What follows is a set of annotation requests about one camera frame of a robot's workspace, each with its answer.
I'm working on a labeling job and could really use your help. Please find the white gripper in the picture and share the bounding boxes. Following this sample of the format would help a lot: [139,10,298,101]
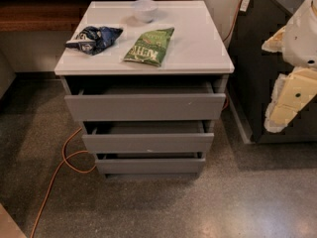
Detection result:
[262,0,317,133]

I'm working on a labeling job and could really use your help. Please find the grey bottom drawer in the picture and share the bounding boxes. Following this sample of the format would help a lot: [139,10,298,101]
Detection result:
[95,153,206,175]

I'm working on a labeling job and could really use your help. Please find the grey drawer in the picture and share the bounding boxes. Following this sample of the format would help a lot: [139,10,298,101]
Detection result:
[95,153,206,175]
[82,121,214,154]
[65,81,225,121]

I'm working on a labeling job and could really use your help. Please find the grey top drawer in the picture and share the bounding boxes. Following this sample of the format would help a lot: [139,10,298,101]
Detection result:
[65,81,225,121]

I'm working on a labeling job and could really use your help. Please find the grey middle drawer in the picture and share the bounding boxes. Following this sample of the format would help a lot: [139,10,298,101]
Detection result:
[82,121,214,154]

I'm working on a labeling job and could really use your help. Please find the grey drawer cabinet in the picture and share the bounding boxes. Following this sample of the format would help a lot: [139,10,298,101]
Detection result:
[54,1,234,177]

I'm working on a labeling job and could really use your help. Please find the dark grey bin cabinet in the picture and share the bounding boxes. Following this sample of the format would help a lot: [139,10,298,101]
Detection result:
[228,0,317,144]

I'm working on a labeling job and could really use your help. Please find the green chip bag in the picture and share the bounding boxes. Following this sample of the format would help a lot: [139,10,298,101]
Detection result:
[123,28,174,66]

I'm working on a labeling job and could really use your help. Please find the white bowl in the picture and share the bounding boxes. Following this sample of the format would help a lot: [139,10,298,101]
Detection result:
[132,0,158,23]

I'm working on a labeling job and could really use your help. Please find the blue chip bag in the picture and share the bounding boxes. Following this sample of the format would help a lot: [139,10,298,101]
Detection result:
[65,26,123,56]

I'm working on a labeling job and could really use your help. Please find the wooden bench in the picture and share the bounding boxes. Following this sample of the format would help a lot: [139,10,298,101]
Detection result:
[0,0,189,32]

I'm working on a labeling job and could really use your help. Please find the white cable tag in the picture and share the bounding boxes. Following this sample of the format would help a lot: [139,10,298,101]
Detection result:
[240,0,251,12]

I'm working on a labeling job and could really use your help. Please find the orange cable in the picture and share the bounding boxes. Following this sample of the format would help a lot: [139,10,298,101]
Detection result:
[29,127,97,238]

